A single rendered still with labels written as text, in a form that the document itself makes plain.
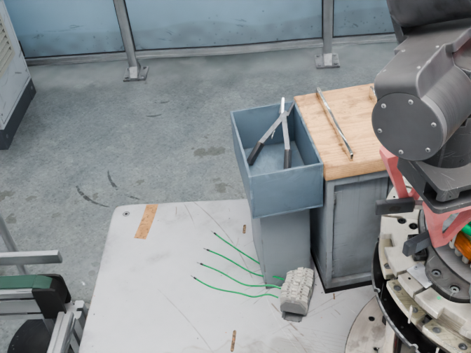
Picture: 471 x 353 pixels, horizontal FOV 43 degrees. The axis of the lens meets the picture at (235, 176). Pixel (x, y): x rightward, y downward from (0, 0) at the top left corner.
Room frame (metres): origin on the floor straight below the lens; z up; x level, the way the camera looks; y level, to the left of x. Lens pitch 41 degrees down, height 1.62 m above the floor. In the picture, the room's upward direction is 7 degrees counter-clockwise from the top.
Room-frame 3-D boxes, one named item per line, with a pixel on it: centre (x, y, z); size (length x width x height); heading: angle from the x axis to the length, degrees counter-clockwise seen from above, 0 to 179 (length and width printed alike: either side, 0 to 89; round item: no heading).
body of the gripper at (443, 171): (0.42, -0.19, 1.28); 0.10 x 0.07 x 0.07; 13
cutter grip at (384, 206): (0.44, -0.16, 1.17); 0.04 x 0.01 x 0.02; 90
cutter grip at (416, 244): (0.39, -0.17, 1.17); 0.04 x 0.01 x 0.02; 115
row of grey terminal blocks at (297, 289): (0.64, -0.08, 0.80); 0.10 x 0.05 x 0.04; 158
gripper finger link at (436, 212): (0.40, -0.19, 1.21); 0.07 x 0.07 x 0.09; 13
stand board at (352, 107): (0.74, -0.22, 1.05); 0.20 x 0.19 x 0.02; 95
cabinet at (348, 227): (0.74, -0.22, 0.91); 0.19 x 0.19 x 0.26; 5
